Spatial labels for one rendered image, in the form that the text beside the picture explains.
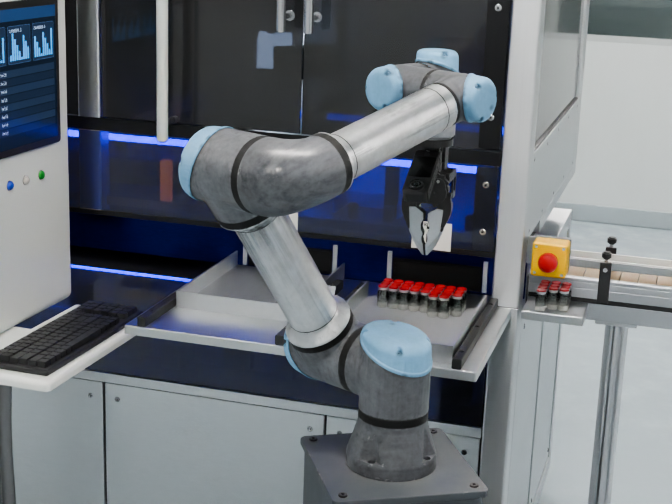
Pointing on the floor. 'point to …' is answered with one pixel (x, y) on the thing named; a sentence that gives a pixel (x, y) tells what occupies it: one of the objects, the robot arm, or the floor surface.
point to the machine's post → (512, 240)
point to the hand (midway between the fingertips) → (424, 248)
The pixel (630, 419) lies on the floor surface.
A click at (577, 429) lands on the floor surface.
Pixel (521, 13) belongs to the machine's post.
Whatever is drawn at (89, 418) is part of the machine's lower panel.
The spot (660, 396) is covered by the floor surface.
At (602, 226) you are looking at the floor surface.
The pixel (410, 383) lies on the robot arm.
